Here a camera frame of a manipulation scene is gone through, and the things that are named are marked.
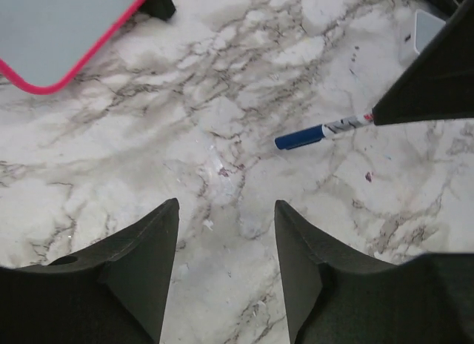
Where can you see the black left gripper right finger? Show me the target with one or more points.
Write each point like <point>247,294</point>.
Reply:
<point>336,294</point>

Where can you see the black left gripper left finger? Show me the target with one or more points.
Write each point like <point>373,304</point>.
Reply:
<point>113,291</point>

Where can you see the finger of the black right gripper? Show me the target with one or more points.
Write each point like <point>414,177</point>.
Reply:
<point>438,85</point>

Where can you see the white blue whiteboard marker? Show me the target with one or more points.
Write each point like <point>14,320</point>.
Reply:
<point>323,131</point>

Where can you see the pink framed whiteboard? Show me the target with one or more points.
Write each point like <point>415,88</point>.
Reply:
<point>45,43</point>

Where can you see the black whiteboard stand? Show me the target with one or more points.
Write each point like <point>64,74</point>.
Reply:
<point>160,9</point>

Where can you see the white grey small box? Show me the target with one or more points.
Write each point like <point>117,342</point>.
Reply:
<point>416,33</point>

